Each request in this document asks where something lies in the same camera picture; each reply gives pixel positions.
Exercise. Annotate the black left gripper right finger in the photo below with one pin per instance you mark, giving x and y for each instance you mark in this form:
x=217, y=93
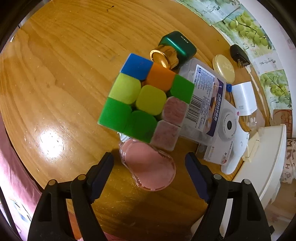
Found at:
x=234, y=210

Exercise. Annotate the white instant camera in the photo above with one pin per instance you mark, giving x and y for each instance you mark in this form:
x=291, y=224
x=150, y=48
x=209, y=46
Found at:
x=220, y=151

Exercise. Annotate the pink powder puff case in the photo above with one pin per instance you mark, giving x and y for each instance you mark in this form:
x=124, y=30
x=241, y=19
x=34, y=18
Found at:
x=151, y=169

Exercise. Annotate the clear cotton swab box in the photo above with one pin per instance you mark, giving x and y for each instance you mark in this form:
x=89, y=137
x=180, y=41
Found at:
x=203, y=115

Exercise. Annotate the white charger cube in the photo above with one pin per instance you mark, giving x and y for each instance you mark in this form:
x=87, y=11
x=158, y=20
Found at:
x=244, y=98

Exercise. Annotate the multicolour puzzle cube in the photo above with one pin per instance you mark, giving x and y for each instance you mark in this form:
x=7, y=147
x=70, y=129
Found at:
x=147, y=102

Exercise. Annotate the round gold compact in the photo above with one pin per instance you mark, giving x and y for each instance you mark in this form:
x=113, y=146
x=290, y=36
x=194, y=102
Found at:
x=224, y=67

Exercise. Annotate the black power adapter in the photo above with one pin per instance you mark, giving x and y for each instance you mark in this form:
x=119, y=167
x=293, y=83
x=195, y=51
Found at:
x=239, y=56

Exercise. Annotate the green gold small bottle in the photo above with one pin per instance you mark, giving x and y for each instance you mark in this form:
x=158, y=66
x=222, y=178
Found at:
x=173, y=50

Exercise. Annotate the white plastic storage bin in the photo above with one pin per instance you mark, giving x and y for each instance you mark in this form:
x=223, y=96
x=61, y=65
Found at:
x=265, y=170

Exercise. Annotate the letter print fabric bag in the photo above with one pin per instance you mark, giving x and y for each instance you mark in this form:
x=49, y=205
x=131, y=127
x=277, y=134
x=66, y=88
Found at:
x=288, y=173

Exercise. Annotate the white curved plastic piece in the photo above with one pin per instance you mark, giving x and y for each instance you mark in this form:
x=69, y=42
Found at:
x=239, y=146

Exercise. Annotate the clear small plastic box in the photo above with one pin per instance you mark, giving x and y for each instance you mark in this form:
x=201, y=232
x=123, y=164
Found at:
x=252, y=122

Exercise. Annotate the brown cardboard piece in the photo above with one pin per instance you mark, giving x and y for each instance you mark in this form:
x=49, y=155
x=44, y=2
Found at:
x=282, y=116

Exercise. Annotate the grape print cardboard sheet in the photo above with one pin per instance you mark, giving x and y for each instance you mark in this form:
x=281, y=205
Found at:
x=234, y=21

